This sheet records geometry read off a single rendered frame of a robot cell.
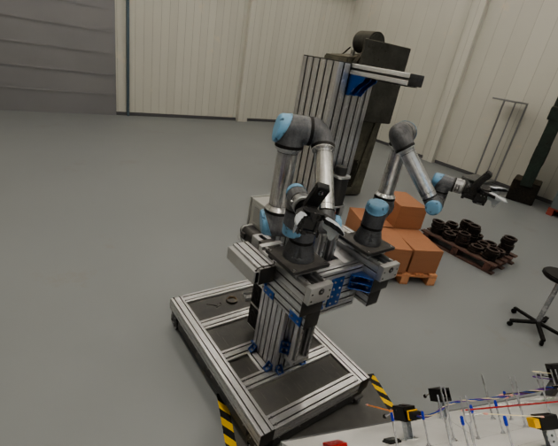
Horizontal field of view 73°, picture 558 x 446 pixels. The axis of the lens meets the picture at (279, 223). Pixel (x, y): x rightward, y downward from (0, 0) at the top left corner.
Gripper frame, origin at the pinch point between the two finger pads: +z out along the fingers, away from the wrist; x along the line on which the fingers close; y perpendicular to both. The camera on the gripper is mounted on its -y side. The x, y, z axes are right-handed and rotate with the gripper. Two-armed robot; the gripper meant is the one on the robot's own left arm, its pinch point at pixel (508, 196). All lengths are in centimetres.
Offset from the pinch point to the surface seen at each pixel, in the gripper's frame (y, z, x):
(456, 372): 166, 25, -46
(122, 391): 145, -158, 111
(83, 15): 8, -824, -387
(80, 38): 52, -828, -373
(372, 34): -35, -201, -397
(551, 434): 13, 17, 116
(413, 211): 125, -57, -213
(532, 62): 0, 31, -846
